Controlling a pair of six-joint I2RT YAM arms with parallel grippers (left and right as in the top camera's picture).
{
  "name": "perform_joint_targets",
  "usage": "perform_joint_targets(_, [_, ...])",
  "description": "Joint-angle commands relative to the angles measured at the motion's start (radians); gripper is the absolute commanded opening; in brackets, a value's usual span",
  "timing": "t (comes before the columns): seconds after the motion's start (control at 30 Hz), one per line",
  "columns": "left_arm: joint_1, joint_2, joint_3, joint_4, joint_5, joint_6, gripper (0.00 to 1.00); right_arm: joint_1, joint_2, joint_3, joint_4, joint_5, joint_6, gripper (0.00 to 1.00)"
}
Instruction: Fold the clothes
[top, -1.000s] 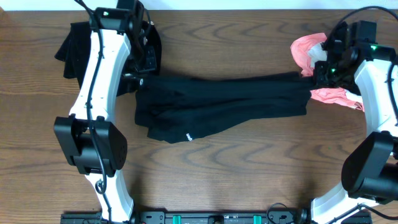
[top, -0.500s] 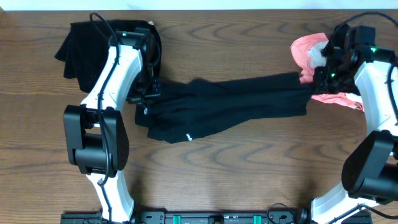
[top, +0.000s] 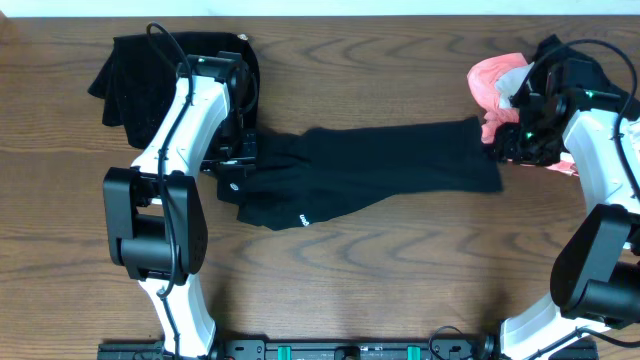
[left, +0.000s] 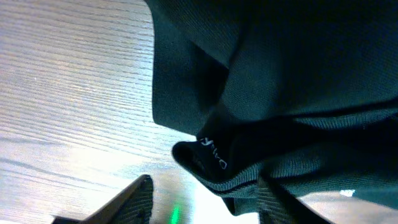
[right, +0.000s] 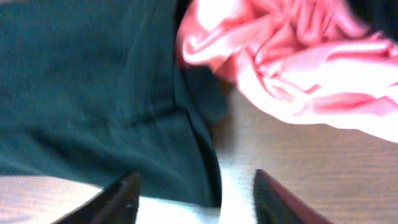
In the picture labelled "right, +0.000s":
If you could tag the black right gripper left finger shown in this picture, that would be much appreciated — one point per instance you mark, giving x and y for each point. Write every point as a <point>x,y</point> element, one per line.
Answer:
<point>118,203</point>

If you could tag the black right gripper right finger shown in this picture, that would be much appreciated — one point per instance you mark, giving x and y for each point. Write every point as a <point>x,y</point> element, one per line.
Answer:
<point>274,204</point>

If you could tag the black polo shirt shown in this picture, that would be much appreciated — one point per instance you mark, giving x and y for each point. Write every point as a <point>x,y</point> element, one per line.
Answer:
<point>91,91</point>

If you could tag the coral pink garment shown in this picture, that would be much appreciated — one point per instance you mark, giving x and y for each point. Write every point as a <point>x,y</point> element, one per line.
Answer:
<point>302,62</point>

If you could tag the black crumpled garment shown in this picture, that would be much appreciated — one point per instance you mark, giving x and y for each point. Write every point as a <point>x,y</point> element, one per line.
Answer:
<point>379,14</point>

